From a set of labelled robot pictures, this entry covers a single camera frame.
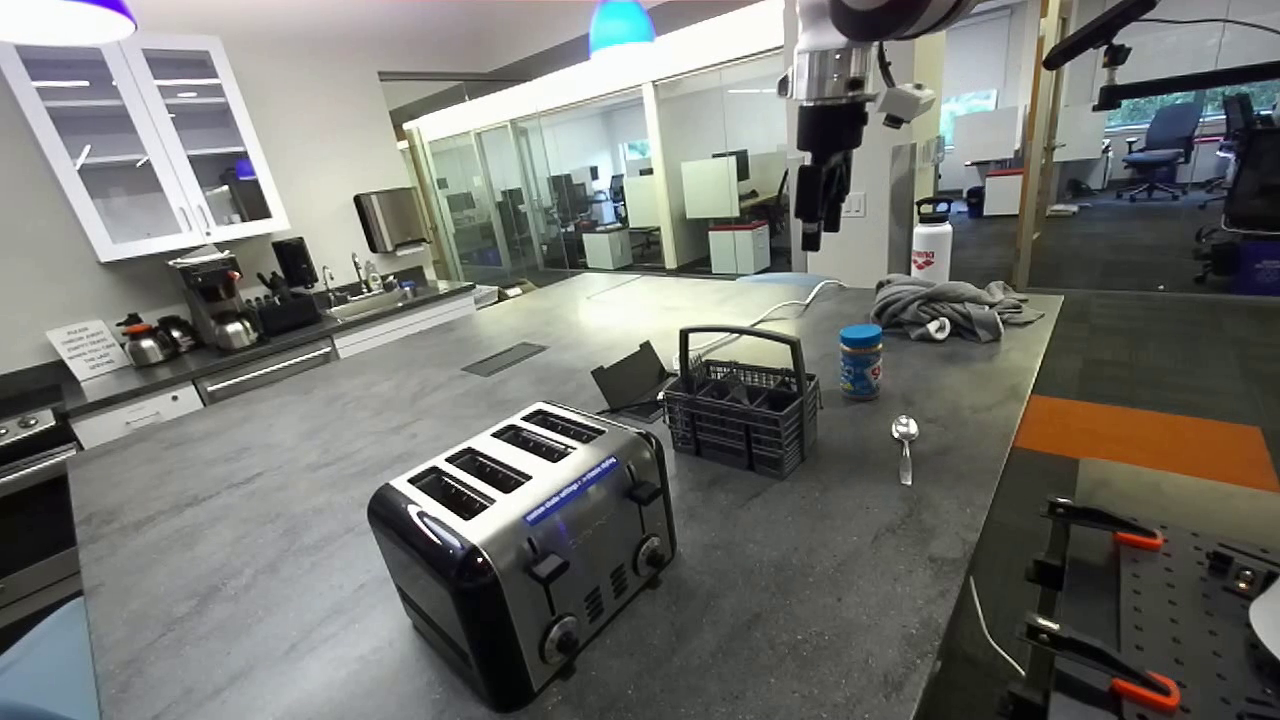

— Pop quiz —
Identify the black pop-up outlet box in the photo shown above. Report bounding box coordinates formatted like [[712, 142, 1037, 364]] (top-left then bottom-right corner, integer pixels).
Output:
[[589, 339, 680, 424]]

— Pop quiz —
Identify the row of coffee carafes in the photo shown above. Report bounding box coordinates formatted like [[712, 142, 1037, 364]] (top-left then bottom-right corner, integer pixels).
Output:
[[116, 312, 198, 368]]

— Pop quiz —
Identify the whiteboard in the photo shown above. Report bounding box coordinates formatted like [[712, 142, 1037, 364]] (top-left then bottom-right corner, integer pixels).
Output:
[[951, 104, 1027, 167]]

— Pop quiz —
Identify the steel stove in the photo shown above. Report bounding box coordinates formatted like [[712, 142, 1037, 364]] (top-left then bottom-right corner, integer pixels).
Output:
[[0, 404, 83, 613]]

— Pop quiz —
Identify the steel dishwasher drawer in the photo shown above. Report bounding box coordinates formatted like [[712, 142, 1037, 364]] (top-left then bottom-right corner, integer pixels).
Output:
[[192, 337, 339, 406]]

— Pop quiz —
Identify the steel four-slot toaster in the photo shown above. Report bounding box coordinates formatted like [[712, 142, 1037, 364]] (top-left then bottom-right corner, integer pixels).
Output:
[[366, 401, 679, 714]]

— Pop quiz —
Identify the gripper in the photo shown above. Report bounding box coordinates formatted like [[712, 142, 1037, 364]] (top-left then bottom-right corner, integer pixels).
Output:
[[795, 100, 870, 254]]

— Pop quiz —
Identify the paper sign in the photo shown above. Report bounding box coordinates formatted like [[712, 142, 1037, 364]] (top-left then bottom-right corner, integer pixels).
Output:
[[44, 318, 130, 383]]

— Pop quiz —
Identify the blue office chair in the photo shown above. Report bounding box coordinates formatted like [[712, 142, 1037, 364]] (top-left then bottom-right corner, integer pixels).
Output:
[[1116, 101, 1205, 204]]

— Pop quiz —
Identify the black condiment organizer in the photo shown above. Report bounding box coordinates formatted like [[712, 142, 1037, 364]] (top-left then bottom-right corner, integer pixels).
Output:
[[254, 270, 324, 338]]

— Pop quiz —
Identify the metal spoon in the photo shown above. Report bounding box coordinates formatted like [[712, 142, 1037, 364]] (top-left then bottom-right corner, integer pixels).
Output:
[[890, 414, 921, 488]]

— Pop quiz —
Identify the dark grey cutlery basket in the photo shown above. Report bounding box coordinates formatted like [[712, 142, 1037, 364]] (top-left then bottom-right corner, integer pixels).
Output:
[[662, 324, 822, 480]]

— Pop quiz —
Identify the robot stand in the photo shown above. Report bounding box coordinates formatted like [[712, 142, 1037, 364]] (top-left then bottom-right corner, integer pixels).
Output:
[[1000, 497, 1280, 720]]

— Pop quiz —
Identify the white cabinet with red top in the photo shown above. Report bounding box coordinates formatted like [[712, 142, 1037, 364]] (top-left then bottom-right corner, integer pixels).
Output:
[[982, 167, 1026, 218], [707, 220, 773, 277]]

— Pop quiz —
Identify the white water bottle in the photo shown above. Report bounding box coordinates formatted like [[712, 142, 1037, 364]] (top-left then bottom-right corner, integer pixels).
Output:
[[910, 196, 955, 285]]

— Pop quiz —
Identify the sink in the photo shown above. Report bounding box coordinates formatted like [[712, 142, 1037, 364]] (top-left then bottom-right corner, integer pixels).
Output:
[[324, 284, 417, 322]]

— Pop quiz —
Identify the camera on mount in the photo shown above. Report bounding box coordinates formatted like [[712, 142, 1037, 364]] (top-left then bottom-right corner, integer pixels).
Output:
[[1041, 0, 1280, 112]]

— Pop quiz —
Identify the counter vent grille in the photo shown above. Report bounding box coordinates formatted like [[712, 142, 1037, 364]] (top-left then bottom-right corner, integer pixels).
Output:
[[460, 341, 550, 379]]

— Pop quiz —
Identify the light blue chair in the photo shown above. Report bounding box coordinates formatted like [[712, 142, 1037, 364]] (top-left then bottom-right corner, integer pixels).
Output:
[[0, 596, 102, 720]]

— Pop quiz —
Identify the white wall cabinet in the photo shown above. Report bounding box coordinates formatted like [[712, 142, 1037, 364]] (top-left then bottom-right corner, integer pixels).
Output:
[[0, 32, 292, 264]]

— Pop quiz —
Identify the thin white cable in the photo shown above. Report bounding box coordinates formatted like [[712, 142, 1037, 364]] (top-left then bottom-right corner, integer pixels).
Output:
[[967, 574, 1027, 680]]

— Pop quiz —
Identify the grey cloth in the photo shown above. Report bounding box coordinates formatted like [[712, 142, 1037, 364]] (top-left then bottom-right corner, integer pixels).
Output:
[[871, 274, 1045, 345]]

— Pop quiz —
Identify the blue pendant lamp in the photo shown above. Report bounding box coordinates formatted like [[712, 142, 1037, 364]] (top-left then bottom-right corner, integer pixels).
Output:
[[0, 0, 139, 47], [587, 0, 658, 57]]

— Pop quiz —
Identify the black office chair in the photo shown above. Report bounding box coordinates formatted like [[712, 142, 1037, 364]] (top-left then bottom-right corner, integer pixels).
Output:
[[1193, 94, 1280, 293]]

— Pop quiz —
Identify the black wall dispenser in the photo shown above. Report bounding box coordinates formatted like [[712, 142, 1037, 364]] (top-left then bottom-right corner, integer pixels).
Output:
[[270, 236, 320, 292]]

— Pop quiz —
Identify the black clamp with orange tip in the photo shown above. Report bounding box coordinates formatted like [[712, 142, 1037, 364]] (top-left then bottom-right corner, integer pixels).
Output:
[[1018, 612, 1182, 714], [1040, 497, 1167, 554]]

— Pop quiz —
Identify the jar with blue lid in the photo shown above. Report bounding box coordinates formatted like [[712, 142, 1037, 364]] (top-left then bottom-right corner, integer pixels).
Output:
[[838, 322, 885, 403]]

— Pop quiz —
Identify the paper towel dispenser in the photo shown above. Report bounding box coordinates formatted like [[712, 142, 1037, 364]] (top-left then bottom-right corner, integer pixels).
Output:
[[352, 186, 432, 255]]

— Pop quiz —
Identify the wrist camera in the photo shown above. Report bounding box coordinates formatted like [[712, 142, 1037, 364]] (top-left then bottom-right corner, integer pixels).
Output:
[[877, 84, 939, 130]]

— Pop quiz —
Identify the coffee maker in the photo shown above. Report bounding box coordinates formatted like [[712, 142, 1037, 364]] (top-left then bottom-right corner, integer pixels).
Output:
[[167, 248, 263, 354]]

